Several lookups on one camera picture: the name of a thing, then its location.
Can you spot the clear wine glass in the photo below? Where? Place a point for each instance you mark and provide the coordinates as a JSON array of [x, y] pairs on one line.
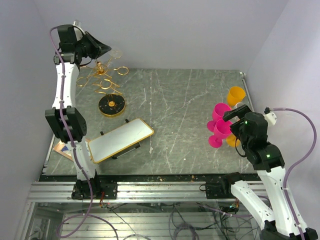
[[116, 54], [238, 105]]

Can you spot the illustrated picture book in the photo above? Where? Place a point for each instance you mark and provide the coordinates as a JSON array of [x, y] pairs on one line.
[[63, 150]]

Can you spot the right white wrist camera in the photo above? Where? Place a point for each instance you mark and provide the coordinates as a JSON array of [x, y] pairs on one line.
[[271, 116]]

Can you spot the magenta wine glass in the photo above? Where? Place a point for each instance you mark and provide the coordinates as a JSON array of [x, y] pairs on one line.
[[217, 114], [221, 131]]

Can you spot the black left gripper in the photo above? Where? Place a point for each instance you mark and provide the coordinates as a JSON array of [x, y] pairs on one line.
[[103, 48]]

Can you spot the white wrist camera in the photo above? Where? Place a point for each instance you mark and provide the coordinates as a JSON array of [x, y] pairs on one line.
[[77, 25], [271, 116]]

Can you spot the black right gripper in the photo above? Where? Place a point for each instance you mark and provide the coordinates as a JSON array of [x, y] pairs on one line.
[[239, 111]]

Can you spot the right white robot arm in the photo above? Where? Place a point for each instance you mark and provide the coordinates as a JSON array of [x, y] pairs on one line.
[[282, 220]]

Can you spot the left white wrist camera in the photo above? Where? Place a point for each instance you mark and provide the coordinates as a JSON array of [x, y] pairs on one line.
[[77, 25]]

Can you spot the white gold-framed tray stand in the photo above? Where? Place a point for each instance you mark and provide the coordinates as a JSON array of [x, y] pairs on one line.
[[119, 139]]

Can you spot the clear wine glass front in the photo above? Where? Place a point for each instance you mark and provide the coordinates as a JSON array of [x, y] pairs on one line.
[[238, 105]]

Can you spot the magenta wine glass front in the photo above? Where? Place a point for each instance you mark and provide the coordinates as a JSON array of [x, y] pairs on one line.
[[217, 114]]

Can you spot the gold wire glass rack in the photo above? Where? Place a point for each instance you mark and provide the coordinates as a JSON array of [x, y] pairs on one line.
[[112, 102]]

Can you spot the yellow wine glass front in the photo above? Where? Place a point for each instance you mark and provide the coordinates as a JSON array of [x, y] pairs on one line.
[[235, 95]]

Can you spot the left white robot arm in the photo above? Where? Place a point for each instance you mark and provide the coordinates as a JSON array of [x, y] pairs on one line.
[[65, 121]]

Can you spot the yellow wine glass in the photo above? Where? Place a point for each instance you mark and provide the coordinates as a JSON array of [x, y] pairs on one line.
[[232, 141], [235, 95]]

